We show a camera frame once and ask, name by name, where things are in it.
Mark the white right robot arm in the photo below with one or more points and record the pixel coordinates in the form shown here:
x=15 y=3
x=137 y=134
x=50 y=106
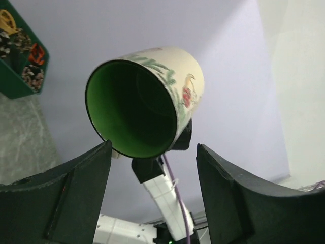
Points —
x=178 y=226

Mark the orange black rolled tie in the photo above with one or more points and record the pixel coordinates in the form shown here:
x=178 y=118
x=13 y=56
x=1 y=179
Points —
x=37 y=55

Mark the dark green cup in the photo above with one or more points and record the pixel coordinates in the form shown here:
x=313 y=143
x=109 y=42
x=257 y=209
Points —
x=141 y=102

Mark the yellow rolled tie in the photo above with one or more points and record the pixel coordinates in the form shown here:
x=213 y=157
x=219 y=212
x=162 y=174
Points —
x=8 y=23

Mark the dark patterned rolled tie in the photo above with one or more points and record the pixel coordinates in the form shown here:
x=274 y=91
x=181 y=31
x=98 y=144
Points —
x=23 y=42

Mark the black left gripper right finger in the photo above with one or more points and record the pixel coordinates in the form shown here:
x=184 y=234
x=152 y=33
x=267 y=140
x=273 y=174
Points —
x=241 y=207

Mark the green divided organizer tray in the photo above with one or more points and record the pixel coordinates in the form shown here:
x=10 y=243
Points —
x=24 y=58

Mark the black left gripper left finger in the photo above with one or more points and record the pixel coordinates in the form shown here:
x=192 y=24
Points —
x=60 y=205

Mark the pink patterned rolled tie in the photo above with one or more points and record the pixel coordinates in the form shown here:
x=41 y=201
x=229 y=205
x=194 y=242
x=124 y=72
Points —
x=33 y=76

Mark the black floral rolled tie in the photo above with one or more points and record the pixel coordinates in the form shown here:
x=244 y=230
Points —
x=5 y=46

